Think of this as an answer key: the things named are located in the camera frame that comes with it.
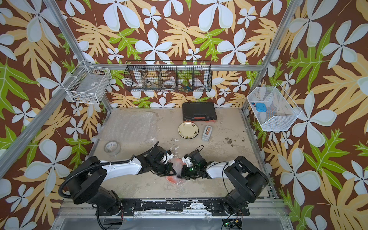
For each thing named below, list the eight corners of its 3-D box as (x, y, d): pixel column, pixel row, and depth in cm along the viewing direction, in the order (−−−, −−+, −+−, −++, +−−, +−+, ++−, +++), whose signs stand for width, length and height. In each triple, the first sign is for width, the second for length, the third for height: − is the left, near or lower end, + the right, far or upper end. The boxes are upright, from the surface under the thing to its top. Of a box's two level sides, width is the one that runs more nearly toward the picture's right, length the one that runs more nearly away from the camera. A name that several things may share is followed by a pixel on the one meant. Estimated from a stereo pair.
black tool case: (182, 123, 113) (182, 118, 108) (182, 106, 125) (182, 101, 120) (215, 123, 113) (217, 118, 108) (212, 106, 125) (213, 101, 120)
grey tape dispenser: (201, 139, 103) (202, 136, 99) (205, 128, 109) (206, 124, 106) (208, 141, 101) (209, 138, 98) (212, 130, 108) (213, 127, 104)
